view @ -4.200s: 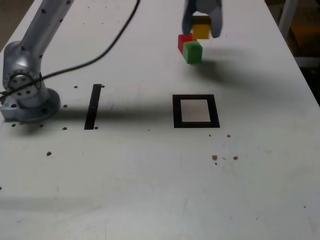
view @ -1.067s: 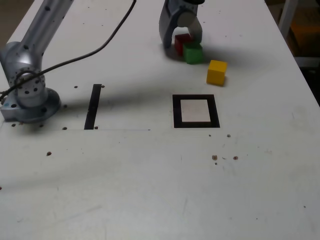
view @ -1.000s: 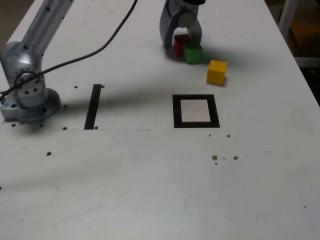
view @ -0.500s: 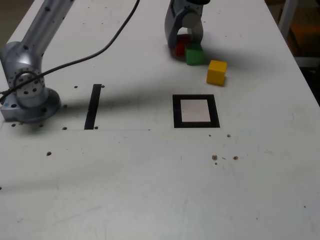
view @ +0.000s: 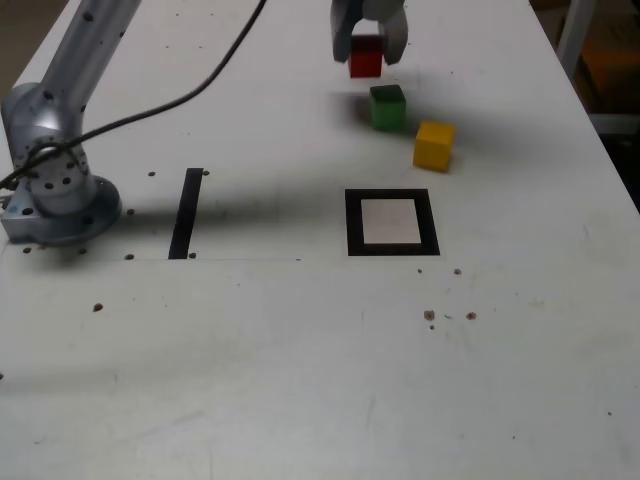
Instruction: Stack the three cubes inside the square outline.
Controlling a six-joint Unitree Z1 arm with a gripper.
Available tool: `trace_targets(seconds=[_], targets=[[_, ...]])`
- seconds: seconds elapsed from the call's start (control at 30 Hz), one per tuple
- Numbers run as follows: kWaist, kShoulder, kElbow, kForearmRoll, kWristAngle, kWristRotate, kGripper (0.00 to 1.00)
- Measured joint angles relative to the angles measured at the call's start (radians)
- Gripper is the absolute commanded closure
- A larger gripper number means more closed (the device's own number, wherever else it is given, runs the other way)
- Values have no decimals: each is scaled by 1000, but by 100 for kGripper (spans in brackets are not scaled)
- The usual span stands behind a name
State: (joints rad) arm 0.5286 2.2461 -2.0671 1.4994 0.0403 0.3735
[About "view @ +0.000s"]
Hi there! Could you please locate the black tape strip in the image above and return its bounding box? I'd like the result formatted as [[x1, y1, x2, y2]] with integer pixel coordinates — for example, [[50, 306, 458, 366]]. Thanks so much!
[[167, 167, 205, 261]]

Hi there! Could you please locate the white metal frame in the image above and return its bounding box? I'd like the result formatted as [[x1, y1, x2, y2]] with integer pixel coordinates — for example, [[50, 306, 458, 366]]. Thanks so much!
[[554, 0, 640, 135]]

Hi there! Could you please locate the red cube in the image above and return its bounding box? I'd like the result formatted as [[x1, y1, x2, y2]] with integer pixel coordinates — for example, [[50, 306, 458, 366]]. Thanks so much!
[[348, 34, 385, 79]]

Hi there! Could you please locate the yellow cardboard box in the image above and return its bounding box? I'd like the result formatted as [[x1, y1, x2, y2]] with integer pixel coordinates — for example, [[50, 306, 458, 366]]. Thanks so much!
[[574, 29, 640, 115]]

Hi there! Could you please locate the yellow cube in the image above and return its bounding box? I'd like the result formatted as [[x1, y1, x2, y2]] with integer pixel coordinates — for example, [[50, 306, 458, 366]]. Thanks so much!
[[412, 119, 457, 174]]

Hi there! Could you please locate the black cable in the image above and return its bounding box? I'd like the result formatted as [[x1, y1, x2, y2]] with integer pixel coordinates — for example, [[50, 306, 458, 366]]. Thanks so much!
[[0, 0, 269, 191]]

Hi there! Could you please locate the green cube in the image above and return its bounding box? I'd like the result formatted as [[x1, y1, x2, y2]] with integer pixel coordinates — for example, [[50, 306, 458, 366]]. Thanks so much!
[[368, 83, 407, 133]]

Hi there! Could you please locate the black tape square outline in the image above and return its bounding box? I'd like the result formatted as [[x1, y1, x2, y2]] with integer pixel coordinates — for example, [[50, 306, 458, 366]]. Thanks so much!
[[344, 188, 442, 258]]

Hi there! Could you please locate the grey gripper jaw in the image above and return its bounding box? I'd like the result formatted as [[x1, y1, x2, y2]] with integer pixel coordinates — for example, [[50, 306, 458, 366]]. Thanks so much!
[[329, 0, 367, 64], [364, 0, 411, 66]]

